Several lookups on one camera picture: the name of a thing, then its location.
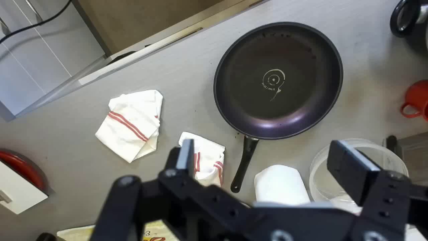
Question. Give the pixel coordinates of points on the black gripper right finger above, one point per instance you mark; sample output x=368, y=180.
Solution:
x=352, y=168

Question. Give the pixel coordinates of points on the clear plastic container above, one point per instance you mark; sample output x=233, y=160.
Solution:
x=319, y=179

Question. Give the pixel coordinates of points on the dark nonstick frying pan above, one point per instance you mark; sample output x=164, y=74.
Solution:
x=285, y=108

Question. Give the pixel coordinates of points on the white red-striped towel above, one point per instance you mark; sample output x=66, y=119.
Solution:
x=208, y=155
x=132, y=121

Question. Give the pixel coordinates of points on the white paper towel roll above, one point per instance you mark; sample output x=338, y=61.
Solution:
x=281, y=185

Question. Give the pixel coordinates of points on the red bowl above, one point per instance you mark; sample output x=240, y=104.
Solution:
x=22, y=163

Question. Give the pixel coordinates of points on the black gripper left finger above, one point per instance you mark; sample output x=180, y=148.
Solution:
x=185, y=156

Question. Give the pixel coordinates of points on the black pot with glass lid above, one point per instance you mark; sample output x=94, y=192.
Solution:
x=403, y=18

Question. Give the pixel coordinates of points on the flat folded white red-striped towel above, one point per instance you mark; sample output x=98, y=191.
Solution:
x=132, y=121

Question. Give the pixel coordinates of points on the red mug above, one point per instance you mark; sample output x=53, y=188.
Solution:
x=419, y=98

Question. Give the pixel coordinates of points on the white box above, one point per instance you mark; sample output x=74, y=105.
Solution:
x=15, y=192

